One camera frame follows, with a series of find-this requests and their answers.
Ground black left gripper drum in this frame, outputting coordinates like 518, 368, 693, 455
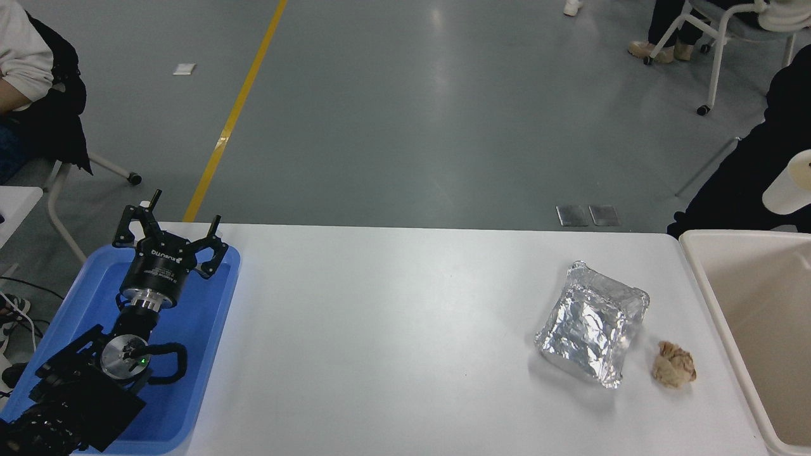
120, 231, 207, 300

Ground white paper cup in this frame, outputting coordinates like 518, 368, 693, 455
762, 149, 811, 216

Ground blue plastic tray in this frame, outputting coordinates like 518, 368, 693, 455
0, 244, 241, 455

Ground white-legged wheeled chair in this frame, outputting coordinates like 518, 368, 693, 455
44, 152, 143, 264

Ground small white side table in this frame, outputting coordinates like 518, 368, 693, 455
0, 185, 44, 249

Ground seated person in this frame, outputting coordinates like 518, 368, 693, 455
0, 0, 93, 185
628, 0, 811, 65

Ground black and white shoe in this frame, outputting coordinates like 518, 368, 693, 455
0, 293, 31, 355

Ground grey metal floor plate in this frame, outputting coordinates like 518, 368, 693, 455
588, 204, 622, 227
556, 205, 589, 228

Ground crumpled silver foil tray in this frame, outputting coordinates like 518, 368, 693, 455
533, 261, 650, 388

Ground crumpled tan paper ball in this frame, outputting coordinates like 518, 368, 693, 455
653, 341, 698, 388

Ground grey metal chair leg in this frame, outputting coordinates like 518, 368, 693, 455
675, 136, 742, 198

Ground person in dark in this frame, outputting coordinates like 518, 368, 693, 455
667, 60, 811, 240

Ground white-framed grey chair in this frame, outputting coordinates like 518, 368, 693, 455
642, 0, 811, 116

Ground large pale bin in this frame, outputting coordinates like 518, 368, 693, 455
679, 229, 811, 456

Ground black floor cable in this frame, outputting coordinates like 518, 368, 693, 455
0, 275, 66, 339

